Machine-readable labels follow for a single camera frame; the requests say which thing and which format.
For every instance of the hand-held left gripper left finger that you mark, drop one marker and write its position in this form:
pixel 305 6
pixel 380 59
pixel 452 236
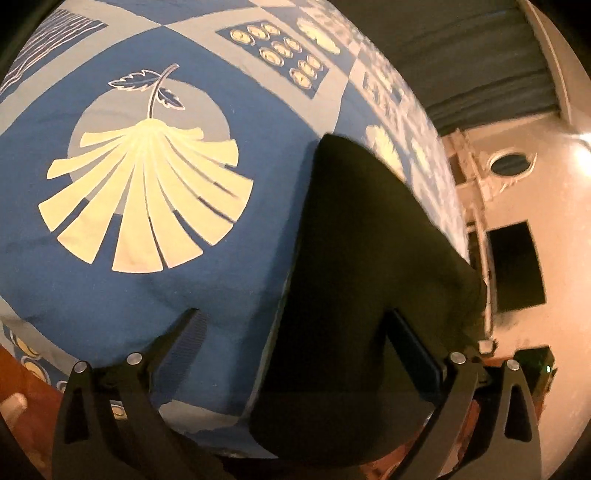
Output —
pixel 189 337

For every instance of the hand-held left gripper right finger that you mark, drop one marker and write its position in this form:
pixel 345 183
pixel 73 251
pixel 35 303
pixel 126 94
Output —
pixel 415 355

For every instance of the black pants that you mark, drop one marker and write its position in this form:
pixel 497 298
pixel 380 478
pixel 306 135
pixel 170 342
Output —
pixel 360 254

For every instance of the blue printed bedsheet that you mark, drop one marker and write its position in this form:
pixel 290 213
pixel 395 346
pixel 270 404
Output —
pixel 231 286

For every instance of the white television cabinet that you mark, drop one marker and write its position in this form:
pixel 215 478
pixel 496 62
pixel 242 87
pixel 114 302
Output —
pixel 484 258

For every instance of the dark device with green light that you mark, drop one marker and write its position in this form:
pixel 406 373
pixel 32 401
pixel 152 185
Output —
pixel 538 364

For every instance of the white dressing table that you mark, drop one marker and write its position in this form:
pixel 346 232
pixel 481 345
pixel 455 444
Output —
pixel 461 161

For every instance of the white oval mirror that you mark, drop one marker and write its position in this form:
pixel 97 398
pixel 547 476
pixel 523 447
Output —
pixel 510 164

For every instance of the dark green curtain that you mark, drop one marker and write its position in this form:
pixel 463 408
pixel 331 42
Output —
pixel 461 55

